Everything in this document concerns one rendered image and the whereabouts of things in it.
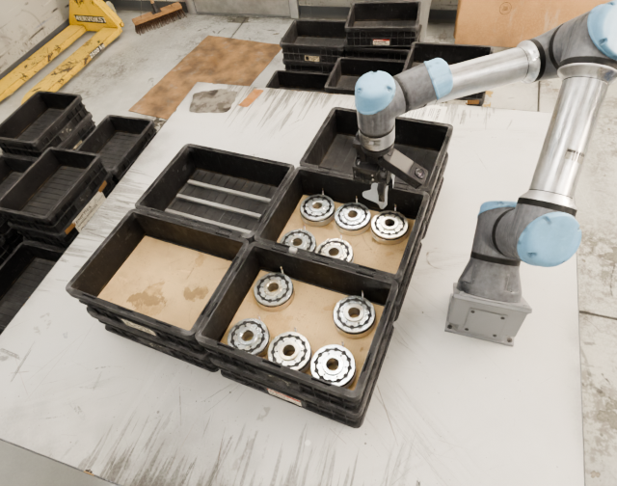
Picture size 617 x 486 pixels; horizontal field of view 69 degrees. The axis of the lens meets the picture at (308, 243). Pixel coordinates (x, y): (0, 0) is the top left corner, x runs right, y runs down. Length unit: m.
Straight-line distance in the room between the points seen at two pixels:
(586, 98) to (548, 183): 0.18
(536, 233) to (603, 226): 1.64
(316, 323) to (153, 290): 0.47
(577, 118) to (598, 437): 1.31
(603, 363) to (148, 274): 1.76
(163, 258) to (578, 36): 1.14
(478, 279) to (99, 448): 1.02
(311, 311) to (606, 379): 1.36
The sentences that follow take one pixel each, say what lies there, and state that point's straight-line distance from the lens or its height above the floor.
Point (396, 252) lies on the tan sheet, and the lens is 1.26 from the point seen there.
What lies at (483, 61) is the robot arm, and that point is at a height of 1.26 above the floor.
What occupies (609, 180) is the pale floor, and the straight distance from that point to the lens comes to 2.88.
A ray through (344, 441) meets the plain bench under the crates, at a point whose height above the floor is 0.70.
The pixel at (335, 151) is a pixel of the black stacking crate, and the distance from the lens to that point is 1.55.
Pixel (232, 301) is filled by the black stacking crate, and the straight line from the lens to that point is 1.17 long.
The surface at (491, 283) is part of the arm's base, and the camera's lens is 1.14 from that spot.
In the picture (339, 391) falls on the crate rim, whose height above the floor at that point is 0.93.
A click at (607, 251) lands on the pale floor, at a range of 2.54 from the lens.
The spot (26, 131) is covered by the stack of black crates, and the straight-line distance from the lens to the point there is 2.90.
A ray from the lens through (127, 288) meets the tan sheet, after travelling 1.36.
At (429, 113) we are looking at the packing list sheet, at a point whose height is 0.70.
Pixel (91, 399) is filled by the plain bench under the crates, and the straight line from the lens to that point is 1.40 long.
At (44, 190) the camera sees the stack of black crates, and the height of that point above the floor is 0.49.
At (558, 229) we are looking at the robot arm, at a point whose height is 1.09.
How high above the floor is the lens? 1.84
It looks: 51 degrees down
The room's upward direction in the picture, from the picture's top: 10 degrees counter-clockwise
